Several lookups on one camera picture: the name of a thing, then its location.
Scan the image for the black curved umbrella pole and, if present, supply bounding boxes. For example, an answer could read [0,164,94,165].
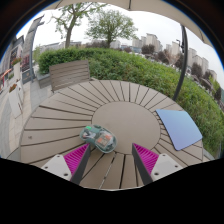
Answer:
[172,24,189,102]

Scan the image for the blue mouse pad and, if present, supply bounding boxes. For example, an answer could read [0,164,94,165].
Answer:
[155,108,204,152]

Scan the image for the slatted wooden chair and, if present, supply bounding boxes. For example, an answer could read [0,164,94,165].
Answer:
[48,59,92,94]

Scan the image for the round leafy tree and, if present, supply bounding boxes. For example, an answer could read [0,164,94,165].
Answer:
[84,9,138,48]

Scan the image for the transparent green computer mouse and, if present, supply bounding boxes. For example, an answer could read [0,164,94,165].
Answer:
[79,124,118,154]

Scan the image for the beige umbrella canopy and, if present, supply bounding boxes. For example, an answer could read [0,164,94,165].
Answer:
[44,0,214,48]

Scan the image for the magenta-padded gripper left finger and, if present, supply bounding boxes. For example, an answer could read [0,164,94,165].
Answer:
[40,143,92,186]

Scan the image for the dark tall sign pillar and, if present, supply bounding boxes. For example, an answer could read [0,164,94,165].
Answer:
[21,14,45,84]

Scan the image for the thin sparse tree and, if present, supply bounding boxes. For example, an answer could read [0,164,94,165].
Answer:
[49,2,101,49]

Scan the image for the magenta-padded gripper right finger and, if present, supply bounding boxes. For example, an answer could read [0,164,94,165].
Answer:
[131,142,184,186]

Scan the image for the green hedge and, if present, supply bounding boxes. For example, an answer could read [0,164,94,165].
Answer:
[37,46,224,158]

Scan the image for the white flower planter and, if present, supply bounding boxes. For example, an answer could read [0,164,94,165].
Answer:
[7,83,25,119]

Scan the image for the distant apartment buildings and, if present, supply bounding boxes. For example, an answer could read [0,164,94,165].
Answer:
[131,32,219,81]

